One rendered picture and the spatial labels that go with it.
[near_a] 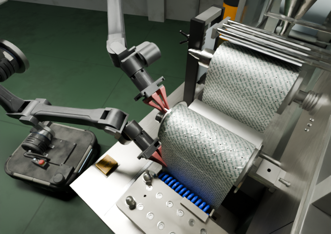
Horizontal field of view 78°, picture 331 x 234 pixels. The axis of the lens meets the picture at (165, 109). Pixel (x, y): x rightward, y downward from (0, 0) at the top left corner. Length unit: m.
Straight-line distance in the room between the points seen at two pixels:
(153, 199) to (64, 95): 2.21
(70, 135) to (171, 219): 1.45
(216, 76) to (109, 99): 1.99
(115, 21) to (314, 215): 0.73
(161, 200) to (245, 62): 0.52
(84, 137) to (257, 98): 1.58
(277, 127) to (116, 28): 0.91
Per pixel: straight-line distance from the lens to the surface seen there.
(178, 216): 0.75
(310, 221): 0.36
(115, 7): 0.86
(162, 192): 0.77
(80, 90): 2.77
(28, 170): 1.99
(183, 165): 0.66
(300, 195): 0.40
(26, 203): 2.16
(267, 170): 0.57
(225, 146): 0.54
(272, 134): 1.17
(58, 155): 1.92
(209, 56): 0.72
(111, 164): 0.96
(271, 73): 0.64
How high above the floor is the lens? 1.76
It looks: 49 degrees down
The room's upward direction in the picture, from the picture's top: straight up
